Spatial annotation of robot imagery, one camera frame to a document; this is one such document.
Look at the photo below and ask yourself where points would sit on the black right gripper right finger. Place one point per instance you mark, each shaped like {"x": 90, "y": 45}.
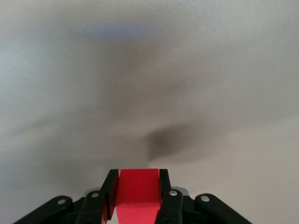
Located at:
{"x": 172, "y": 205}

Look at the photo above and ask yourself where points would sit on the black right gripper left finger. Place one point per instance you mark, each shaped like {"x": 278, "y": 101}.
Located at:
{"x": 93, "y": 205}

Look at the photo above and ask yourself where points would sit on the red cube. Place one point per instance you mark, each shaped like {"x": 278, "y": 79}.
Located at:
{"x": 137, "y": 193}

